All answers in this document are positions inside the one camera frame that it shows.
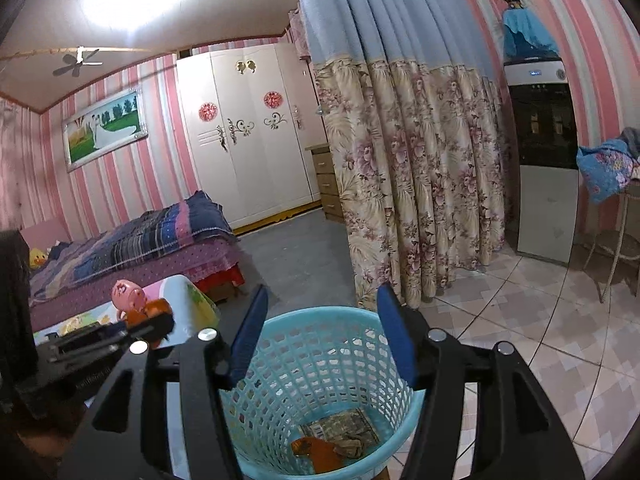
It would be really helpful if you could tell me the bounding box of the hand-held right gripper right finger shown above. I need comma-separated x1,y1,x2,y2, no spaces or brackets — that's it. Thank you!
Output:
376,284,586,480

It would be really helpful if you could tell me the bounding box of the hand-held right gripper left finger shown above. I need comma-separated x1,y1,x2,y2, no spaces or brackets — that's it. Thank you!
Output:
57,284,271,480

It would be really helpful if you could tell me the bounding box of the white wardrobe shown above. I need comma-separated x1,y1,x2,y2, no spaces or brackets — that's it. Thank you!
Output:
175,42,323,231

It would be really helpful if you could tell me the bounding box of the crumpled orange wrapper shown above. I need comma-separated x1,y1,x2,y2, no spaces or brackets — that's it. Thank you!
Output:
291,436,347,476

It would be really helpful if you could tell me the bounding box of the wooden desk with drawers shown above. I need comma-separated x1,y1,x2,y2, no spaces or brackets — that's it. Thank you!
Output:
305,142,346,223

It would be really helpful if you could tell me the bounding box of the blue cloth cover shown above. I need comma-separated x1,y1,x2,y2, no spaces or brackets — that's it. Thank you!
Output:
501,6,560,61

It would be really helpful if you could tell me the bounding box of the ceiling fan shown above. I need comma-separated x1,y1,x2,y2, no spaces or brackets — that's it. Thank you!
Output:
52,46,103,78

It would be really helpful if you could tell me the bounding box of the blue plaid quilt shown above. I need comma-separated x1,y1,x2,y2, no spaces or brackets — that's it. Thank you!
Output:
30,190,236,286

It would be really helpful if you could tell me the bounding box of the pink valance curtain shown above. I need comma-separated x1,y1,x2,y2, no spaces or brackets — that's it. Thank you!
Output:
287,2,313,61

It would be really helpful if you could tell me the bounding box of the water dispenser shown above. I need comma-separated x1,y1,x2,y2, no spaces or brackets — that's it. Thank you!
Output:
502,55,581,267

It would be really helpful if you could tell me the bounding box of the bed with purple sheet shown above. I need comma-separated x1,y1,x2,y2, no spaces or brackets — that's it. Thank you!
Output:
20,190,247,333

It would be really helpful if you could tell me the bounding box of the crumpled printed paper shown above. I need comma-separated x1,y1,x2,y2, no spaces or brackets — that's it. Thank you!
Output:
300,407,382,459

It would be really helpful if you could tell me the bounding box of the teal plastic mesh basket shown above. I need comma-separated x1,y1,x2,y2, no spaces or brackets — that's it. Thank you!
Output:
219,305,427,480

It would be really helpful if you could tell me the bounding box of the pink pig toy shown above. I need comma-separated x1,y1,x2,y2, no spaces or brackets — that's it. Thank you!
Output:
111,279,147,322

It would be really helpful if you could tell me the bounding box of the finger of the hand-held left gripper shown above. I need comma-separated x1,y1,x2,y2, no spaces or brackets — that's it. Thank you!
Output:
119,314,176,349

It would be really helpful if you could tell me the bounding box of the white wicker stand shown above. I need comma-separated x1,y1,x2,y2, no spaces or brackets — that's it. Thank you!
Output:
582,175,640,303

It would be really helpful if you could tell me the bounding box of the blue floral cloth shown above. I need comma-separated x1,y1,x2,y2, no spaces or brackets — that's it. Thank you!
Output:
576,137,640,205

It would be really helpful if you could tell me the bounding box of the blue floral curtain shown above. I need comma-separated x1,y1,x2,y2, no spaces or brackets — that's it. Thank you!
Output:
289,0,506,311

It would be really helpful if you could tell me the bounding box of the framed wedding wall picture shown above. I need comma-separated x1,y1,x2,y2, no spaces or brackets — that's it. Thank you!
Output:
61,87,148,167

